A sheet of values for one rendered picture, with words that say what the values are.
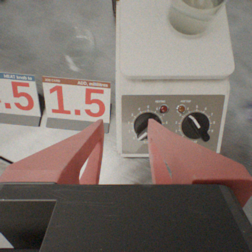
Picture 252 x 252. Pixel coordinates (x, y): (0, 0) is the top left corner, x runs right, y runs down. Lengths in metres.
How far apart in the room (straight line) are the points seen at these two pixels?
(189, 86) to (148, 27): 0.08
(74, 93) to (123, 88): 0.08
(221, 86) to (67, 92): 0.19
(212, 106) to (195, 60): 0.06
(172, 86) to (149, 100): 0.03
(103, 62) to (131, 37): 0.10
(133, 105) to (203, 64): 0.08
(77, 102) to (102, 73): 0.07
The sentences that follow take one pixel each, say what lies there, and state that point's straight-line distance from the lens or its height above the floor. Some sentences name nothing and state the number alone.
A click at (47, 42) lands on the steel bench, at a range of 0.35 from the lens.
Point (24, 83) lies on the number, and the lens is 0.28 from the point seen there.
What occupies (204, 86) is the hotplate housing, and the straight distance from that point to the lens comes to 0.22.
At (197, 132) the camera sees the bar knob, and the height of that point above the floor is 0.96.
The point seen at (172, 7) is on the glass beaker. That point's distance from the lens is 0.21.
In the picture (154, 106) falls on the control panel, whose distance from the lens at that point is 0.21.
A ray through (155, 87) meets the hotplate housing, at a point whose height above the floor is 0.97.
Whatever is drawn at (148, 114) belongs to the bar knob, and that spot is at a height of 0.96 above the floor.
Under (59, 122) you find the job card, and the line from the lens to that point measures 0.27.
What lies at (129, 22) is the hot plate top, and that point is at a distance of 0.23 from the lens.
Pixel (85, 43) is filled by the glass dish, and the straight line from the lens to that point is 0.32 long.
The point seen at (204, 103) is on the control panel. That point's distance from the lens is 0.22.
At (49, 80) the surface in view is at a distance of 0.26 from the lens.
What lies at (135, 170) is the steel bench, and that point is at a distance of 0.25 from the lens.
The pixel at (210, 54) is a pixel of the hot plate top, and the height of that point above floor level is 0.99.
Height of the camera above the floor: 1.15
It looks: 77 degrees down
